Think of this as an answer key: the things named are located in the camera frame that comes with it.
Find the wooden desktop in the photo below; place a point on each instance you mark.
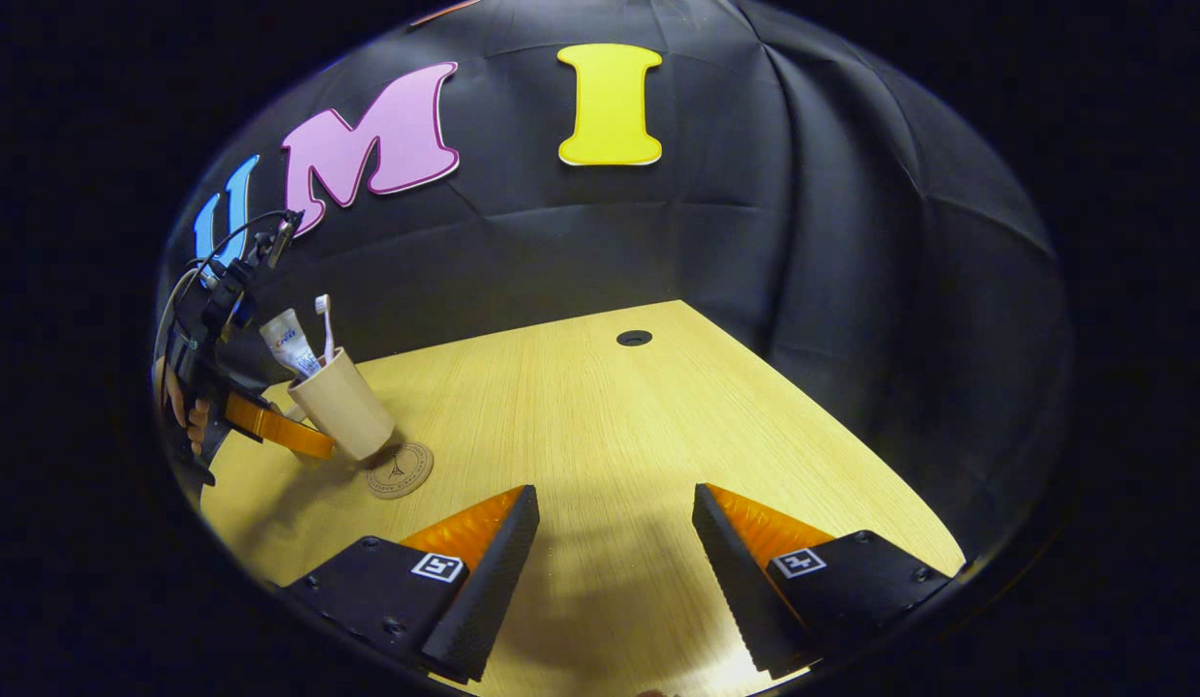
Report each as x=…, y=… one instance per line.
x=610, y=436

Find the black round desk grommet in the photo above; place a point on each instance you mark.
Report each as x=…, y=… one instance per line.
x=634, y=338

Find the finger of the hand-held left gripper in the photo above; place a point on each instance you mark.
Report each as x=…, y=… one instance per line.
x=271, y=424

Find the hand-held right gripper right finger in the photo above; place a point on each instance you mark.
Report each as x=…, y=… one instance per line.
x=731, y=581

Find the black backdrop cloth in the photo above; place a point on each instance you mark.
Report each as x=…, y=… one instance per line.
x=755, y=242

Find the round wooden coaster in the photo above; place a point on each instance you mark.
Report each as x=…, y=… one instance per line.
x=402, y=472

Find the pink toothbrush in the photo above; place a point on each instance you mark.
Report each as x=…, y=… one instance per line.
x=324, y=324

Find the white toothpaste tube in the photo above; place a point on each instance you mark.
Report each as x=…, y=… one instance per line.
x=288, y=344

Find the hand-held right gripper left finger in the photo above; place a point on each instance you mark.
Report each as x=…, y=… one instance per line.
x=494, y=581

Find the beige cup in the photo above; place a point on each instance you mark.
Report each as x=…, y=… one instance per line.
x=348, y=407

